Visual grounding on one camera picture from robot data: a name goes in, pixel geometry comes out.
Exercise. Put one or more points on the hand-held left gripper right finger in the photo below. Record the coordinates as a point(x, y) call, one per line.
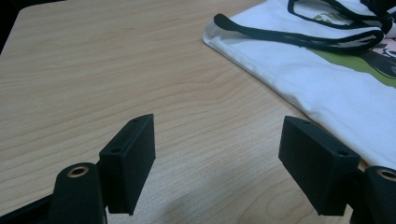
point(317, 168)

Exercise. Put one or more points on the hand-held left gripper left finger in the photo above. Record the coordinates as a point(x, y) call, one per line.
point(127, 161)

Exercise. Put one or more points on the white printed tank top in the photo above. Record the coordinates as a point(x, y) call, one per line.
point(311, 77)

